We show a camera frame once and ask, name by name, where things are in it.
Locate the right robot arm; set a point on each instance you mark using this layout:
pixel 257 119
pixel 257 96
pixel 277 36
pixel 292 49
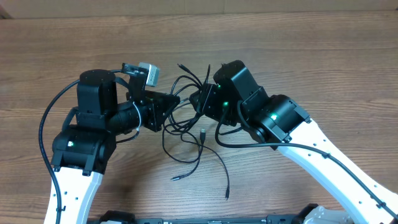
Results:
pixel 248 117

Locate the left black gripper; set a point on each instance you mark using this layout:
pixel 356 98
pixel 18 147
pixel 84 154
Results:
pixel 156 111

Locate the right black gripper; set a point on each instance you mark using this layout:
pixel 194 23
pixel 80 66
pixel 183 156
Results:
pixel 210 93

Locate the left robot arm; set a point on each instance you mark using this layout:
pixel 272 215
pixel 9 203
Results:
pixel 107 107

